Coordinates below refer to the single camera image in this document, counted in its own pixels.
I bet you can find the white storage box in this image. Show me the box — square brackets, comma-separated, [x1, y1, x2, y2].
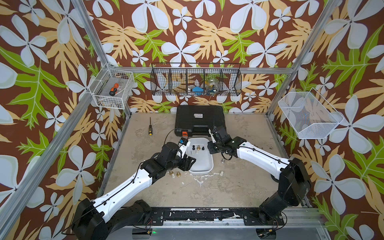
[186, 138, 214, 175]

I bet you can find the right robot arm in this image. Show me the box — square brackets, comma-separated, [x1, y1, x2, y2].
[208, 126, 312, 225]

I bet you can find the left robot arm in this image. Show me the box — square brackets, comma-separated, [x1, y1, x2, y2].
[70, 138, 196, 240]

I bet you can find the black tool case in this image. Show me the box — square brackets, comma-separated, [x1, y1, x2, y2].
[174, 105, 227, 137]

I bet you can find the yellow black screwdriver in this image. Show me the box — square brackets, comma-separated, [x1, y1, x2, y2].
[149, 118, 153, 136]

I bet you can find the clear bottle in basket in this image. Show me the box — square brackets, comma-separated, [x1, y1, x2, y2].
[206, 78, 220, 96]

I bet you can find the blue object in basket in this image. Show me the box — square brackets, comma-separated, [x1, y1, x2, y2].
[192, 87, 204, 96]

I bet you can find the white mesh basket right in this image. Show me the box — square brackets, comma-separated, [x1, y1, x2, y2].
[278, 88, 344, 140]

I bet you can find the orange black tool in basket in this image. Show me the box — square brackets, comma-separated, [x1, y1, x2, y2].
[109, 83, 120, 97]

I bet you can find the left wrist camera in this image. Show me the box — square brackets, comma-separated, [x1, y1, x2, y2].
[178, 137, 190, 159]

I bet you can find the black wire basket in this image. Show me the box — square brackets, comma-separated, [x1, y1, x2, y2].
[150, 63, 242, 97]

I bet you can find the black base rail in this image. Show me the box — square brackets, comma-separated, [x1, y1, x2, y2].
[139, 207, 287, 228]

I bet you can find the white wire basket left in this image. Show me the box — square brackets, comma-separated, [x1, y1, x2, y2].
[90, 64, 135, 110]

